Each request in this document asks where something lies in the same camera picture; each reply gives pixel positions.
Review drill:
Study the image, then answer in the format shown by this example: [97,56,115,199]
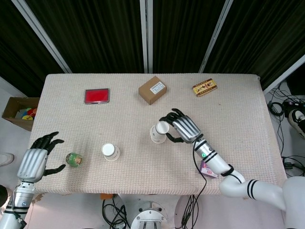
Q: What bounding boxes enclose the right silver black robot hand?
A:
[159,108,202,144]

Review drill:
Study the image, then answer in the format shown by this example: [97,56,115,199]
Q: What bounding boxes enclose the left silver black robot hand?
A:
[17,131,66,184]

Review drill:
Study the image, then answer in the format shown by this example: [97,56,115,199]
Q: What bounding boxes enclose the white paper cup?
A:
[150,125,167,145]
[155,121,170,135]
[101,143,121,162]

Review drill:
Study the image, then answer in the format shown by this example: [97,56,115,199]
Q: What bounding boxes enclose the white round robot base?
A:
[130,201,168,229]

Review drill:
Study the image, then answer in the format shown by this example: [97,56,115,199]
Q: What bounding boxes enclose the white shoe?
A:
[0,153,15,167]

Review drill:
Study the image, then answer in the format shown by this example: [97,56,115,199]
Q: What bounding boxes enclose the green printed can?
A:
[65,152,84,168]

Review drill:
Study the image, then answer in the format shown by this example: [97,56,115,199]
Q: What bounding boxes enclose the yellow patterned flat box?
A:
[192,78,218,98]

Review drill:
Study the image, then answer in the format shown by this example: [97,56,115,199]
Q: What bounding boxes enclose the brown cardboard box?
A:
[138,75,167,105]

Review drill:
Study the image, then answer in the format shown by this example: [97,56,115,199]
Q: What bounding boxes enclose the purple small carton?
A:
[199,160,219,179]

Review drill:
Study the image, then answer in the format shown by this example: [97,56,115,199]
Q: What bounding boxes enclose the open cardboard box with toys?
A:
[1,96,41,132]

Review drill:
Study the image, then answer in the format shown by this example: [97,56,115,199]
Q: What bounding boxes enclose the beige woven tablecloth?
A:
[11,73,291,198]

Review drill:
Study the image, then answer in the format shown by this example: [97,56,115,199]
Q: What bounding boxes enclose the red flat case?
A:
[83,88,111,104]

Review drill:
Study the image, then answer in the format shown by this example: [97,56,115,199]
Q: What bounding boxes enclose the black and white sneaker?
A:
[288,109,305,138]

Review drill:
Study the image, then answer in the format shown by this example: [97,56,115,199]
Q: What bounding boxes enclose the dark green curtain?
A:
[0,0,305,96]

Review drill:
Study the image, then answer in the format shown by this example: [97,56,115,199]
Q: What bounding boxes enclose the grey aluminium frame post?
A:
[262,54,305,94]
[198,0,234,73]
[139,0,153,73]
[11,0,73,74]

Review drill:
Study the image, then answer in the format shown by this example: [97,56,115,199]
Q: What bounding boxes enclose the black cables under table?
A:
[102,197,131,229]

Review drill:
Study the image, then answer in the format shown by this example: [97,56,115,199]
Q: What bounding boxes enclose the black floor cable bundle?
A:
[268,80,305,178]

